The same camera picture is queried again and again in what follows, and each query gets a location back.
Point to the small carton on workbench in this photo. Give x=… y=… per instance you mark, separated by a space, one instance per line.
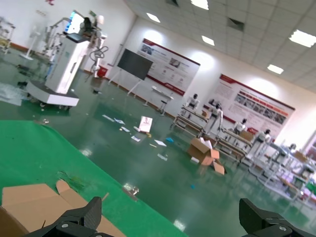
x=205 y=113
x=247 y=135
x=300 y=156

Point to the small white box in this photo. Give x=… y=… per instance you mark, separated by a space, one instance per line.
x=136 y=128

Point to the silver binder clip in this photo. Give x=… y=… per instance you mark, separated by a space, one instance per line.
x=130 y=193

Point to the small wooden stick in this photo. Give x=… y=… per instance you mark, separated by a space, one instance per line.
x=106 y=196

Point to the white red paper bag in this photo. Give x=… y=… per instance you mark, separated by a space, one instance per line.
x=145 y=123

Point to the flat cardboard piece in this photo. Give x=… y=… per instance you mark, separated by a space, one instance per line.
x=219 y=168

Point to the red white wall poster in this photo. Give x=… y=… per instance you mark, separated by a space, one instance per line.
x=254 y=103
x=172 y=71

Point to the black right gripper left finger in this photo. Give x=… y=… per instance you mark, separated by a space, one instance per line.
x=74 y=222

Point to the large white mobile robot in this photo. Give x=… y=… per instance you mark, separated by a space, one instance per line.
x=64 y=64

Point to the white tube frame workbench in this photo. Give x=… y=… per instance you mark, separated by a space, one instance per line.
x=234 y=143
x=190 y=121

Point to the empty open cardboard box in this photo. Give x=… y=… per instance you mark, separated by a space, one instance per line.
x=29 y=200

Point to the crumpled clear plastic scrap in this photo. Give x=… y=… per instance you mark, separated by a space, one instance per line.
x=74 y=181

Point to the clear plastic floor sheet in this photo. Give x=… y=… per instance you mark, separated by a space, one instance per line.
x=11 y=95

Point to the blue cloth item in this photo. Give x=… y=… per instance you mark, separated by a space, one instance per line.
x=169 y=140

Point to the white paper sheet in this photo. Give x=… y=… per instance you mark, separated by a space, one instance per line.
x=162 y=157
x=107 y=117
x=119 y=121
x=160 y=142
x=125 y=129
x=136 y=138

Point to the ceiling light panel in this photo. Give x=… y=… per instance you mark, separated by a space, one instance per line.
x=200 y=3
x=208 y=40
x=302 y=38
x=153 y=17
x=275 y=69

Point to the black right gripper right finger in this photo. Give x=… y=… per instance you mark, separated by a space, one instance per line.
x=261 y=224

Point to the dark screen on stand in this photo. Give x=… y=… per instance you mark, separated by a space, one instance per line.
x=134 y=64

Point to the small blue scrap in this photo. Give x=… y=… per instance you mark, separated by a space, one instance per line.
x=193 y=186

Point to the black stool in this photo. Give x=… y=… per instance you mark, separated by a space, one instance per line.
x=163 y=101

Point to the white foam block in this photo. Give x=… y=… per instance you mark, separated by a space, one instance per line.
x=195 y=160

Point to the ceiling air vent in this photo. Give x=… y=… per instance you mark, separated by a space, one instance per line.
x=235 y=24

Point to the white standing fan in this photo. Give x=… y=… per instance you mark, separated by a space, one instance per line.
x=34 y=34

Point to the white black humanoid robot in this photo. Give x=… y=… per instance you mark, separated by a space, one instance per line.
x=193 y=102
x=240 y=126
x=217 y=116
x=260 y=140

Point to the large open floor carton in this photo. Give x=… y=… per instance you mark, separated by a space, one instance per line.
x=201 y=153

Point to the red floor cabinet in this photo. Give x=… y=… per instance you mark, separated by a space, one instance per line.
x=101 y=72

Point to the grey metal shelving rack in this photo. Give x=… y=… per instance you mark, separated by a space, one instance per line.
x=276 y=158

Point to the white desk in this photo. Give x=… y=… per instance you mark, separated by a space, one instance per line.
x=161 y=90

